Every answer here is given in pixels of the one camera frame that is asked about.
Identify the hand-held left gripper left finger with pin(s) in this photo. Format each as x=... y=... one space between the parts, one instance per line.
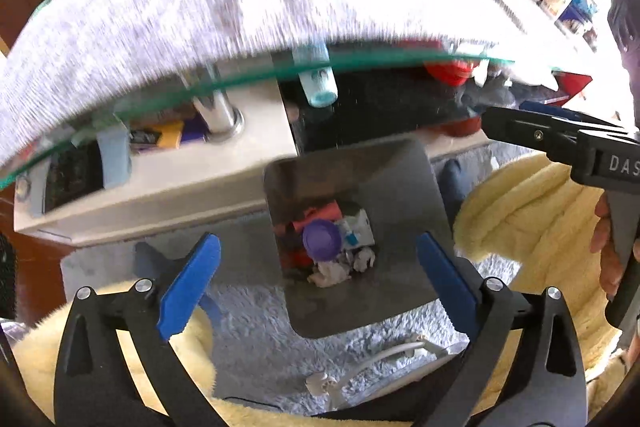
x=190 y=282

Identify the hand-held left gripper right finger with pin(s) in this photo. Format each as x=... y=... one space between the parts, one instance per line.
x=447 y=282

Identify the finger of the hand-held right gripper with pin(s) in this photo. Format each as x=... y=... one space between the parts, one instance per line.
x=530 y=129
x=575 y=119

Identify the white green packet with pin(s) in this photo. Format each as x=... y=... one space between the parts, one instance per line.
x=357 y=227

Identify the orange red wrapper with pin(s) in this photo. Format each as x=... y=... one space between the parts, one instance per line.
x=297 y=257

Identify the dark grey trash bin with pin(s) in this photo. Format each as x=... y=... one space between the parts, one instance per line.
x=380 y=187

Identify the white paper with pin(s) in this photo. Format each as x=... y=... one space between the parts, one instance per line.
x=327 y=274

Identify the purple plastic lid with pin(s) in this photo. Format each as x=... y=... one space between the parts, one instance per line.
x=321 y=241

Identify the person's right hand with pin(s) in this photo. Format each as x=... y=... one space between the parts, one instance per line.
x=604 y=237

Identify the grey shaggy rug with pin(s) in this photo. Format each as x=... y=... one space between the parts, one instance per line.
x=250 y=307

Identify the white lower table shelf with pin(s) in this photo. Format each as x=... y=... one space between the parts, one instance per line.
x=200 y=187

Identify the red bowl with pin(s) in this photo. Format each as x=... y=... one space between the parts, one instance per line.
x=450 y=72

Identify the light blue cloth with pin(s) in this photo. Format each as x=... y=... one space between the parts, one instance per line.
x=115 y=157

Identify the yellow purple box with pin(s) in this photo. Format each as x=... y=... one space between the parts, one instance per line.
x=167 y=136

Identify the chrome table leg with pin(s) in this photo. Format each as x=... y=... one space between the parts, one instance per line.
x=217 y=117

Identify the light blue tube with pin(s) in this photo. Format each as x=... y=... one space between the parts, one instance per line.
x=317 y=82

